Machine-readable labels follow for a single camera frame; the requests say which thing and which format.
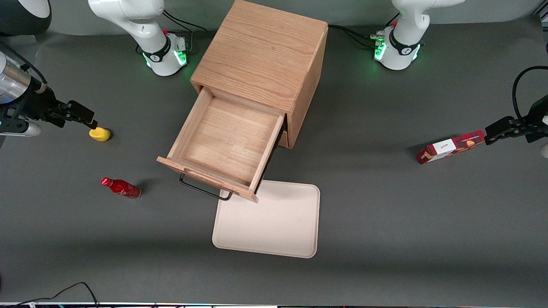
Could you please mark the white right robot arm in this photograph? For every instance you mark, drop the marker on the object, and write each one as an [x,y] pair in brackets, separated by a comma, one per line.
[145,25]

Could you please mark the beige rectangular tray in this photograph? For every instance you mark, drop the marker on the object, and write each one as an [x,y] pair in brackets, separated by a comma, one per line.
[269,222]

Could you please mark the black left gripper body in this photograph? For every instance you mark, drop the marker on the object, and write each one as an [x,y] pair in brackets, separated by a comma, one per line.
[538,114]

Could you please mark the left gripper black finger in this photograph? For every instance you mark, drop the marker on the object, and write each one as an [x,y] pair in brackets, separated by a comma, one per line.
[501,127]
[498,137]

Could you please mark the wooden drawer with plain front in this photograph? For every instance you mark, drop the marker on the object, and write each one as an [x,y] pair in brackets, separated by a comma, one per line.
[283,139]

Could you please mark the yellow lemon toy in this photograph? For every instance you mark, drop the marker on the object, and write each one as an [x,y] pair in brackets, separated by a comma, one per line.
[99,134]

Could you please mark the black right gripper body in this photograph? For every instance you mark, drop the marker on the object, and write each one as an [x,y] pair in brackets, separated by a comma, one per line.
[37,104]

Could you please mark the red cookie box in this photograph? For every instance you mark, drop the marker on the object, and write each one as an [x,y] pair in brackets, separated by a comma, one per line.
[449,147]

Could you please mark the red soda bottle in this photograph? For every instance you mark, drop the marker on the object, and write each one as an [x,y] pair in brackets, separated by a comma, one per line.
[122,188]

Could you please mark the wooden drawer with recessed front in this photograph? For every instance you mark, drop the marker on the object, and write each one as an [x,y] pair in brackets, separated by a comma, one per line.
[222,137]

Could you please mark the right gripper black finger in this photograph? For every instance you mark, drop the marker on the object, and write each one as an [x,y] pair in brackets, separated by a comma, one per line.
[81,112]
[90,125]

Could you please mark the oak wooden drawer cabinet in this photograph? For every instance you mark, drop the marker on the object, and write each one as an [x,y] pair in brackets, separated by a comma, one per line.
[265,51]

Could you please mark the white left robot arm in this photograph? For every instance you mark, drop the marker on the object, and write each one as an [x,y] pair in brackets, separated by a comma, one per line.
[404,42]

